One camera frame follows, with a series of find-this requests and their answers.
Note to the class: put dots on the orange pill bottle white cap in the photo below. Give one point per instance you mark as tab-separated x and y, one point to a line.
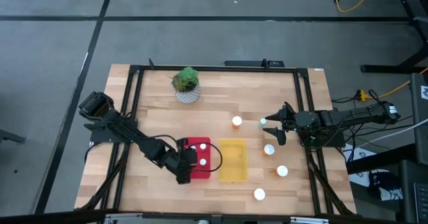
259	194
269	149
282	171
236	121

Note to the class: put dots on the black keyboard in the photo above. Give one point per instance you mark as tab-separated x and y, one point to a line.
422	200

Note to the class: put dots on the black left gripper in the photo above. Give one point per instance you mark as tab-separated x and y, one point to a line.
187	160

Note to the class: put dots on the red-pink plastic bin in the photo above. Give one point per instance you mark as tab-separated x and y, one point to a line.
200	172

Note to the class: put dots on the dark blue white bag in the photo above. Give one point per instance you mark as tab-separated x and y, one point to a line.
384	187

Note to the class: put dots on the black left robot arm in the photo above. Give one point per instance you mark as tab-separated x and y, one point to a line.
133	135

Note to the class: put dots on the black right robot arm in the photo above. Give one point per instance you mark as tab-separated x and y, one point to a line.
351	115

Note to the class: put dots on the black aluminium table frame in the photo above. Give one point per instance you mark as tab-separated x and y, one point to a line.
217	69

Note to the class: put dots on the black computer tower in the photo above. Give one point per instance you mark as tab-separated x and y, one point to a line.
419	117

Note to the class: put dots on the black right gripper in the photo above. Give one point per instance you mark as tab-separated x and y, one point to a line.
292	122

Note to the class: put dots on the black desk legs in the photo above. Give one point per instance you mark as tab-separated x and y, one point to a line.
411	60

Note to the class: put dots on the yellow plastic bin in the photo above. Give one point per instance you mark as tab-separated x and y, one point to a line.
234	160

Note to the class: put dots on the succulent in patterned white pot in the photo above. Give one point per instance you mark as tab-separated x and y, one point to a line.
186	83

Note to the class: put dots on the silver frame bracket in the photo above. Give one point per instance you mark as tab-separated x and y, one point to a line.
309	220

